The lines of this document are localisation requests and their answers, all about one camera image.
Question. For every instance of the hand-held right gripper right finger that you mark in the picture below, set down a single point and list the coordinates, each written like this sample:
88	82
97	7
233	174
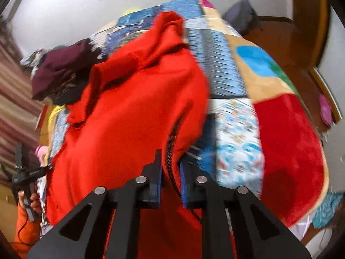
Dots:
184	187

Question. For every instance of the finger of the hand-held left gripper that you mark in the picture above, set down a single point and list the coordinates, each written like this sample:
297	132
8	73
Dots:
40	170

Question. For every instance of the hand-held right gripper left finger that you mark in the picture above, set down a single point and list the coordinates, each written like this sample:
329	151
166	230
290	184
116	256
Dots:
159	184

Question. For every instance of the red zip jacket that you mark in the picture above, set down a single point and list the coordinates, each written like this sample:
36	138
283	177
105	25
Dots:
129	108

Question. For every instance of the person's left forearm orange sleeve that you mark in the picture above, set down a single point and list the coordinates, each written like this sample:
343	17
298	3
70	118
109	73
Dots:
25	234

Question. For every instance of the person's left hand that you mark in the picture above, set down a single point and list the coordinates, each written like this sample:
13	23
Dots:
35	202

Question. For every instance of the yellow cloth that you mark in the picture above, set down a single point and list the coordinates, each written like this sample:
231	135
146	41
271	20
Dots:
52	124

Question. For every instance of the striped brown curtain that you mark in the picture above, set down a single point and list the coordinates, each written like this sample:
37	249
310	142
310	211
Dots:
13	108

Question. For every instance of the black patterned garment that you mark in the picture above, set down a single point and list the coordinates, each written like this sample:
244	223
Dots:
66	89

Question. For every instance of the maroon garment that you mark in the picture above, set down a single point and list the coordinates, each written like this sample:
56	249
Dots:
59	67

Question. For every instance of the teal cloth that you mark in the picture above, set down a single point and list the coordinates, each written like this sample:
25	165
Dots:
327	210

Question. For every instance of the pink slipper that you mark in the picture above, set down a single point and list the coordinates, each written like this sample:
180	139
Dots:
325	110

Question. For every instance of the grey backpack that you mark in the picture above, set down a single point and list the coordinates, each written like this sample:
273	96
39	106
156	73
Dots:
241	14

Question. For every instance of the brown wooden door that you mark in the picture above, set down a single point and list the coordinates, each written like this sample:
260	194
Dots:
310	19

